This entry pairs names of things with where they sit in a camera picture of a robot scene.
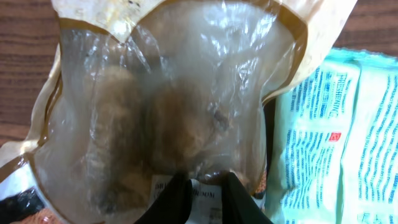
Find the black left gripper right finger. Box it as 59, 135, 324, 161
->
221, 172, 273, 224

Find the brown white snack packet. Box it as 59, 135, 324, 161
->
1, 0, 355, 223

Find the teal white wet wipes pack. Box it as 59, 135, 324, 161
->
265, 49, 397, 224

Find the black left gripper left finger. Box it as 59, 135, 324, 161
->
135, 174, 193, 224

